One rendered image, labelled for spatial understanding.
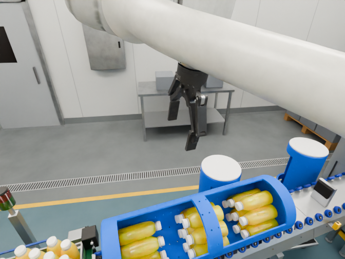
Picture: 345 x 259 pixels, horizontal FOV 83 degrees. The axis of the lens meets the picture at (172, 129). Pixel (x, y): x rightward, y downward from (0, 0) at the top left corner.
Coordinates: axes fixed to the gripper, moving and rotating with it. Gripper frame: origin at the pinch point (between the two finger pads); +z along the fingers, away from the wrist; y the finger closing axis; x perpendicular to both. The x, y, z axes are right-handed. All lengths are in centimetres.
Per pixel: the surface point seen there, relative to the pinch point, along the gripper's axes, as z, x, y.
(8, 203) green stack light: 58, -66, -31
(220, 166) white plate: 68, 54, -28
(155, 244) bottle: 58, -7, 9
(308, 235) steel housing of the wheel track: 72, 80, 29
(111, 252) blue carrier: 45, -25, 10
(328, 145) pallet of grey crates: 161, 332, -73
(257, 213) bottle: 50, 43, 14
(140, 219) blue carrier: 62, -10, -6
